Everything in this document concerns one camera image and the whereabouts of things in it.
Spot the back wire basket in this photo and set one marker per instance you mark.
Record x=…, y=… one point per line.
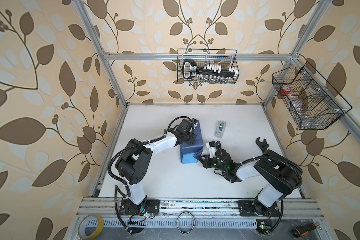
x=225, y=58

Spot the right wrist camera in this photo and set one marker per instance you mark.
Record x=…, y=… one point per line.
x=213, y=147

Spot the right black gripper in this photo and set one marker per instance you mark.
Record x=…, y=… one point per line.
x=205, y=162

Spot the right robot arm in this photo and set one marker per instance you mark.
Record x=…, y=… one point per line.
x=283, y=176

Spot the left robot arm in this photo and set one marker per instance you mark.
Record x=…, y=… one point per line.
x=130, y=165

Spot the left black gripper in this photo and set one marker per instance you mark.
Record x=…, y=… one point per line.
x=192, y=140

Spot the wire basket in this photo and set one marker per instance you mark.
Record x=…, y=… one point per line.
x=225, y=58
x=314, y=103

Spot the yellow tape roll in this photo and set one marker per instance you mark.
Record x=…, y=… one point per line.
x=90, y=227

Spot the black socket set holder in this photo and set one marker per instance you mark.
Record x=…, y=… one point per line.
x=191, y=69

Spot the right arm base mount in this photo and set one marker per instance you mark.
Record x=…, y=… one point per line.
x=249, y=208

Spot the right wire basket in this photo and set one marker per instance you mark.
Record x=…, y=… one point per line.
x=314, y=103

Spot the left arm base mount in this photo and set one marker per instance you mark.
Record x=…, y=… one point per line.
x=147, y=206

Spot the black adjustable wrench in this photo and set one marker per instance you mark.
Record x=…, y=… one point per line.
x=263, y=145

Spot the orange handled screwdriver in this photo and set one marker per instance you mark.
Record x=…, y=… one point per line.
x=304, y=230

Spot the blue wrapping paper sheet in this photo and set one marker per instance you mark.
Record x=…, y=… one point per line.
x=190, y=154

